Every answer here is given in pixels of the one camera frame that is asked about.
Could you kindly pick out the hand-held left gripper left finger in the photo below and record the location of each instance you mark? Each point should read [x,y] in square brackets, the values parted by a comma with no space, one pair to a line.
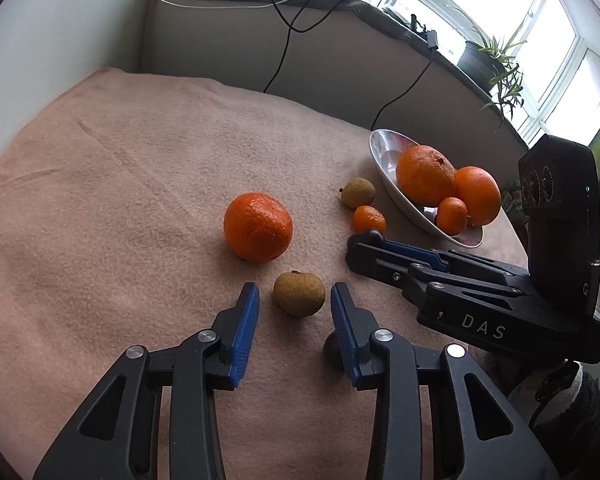
[245,330]

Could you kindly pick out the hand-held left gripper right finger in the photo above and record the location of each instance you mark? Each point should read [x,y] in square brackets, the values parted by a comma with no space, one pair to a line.
[342,330]

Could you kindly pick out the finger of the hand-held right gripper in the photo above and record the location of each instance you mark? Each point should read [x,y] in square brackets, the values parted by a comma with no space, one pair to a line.
[380,262]
[420,255]

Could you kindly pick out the dark plum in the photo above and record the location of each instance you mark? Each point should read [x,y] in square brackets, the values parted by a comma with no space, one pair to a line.
[332,352]

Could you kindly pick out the small mandarin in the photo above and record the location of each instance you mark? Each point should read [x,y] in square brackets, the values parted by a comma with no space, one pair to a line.
[451,216]
[369,219]

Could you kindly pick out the brown longan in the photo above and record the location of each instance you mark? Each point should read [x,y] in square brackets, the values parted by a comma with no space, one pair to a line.
[299,294]

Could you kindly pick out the brown kiwi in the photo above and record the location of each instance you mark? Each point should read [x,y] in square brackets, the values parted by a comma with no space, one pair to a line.
[358,193]

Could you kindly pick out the large orange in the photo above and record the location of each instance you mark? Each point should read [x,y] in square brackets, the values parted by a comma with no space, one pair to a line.
[425,175]
[480,195]

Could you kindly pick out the medium mandarin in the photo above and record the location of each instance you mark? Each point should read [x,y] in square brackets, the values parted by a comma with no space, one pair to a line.
[257,227]

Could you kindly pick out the floral white plate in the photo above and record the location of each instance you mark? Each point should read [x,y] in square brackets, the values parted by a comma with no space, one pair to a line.
[385,152]

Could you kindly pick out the green snack bag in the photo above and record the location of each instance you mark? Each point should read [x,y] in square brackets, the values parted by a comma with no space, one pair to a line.
[514,202]

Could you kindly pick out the spider plant in grey pot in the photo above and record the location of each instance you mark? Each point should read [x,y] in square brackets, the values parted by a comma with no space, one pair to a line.
[475,57]

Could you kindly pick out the pink blanket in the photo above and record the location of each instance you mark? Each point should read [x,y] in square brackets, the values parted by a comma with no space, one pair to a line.
[130,185]

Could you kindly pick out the black white patterned clothing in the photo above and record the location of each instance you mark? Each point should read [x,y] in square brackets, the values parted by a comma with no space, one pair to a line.
[565,410]

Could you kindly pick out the white black device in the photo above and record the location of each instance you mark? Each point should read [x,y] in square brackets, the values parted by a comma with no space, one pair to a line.
[395,13]

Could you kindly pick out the white panel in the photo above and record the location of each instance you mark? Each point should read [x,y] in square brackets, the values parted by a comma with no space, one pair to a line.
[55,35]

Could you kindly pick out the white window frame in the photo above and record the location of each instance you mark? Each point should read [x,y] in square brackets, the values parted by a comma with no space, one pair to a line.
[578,40]

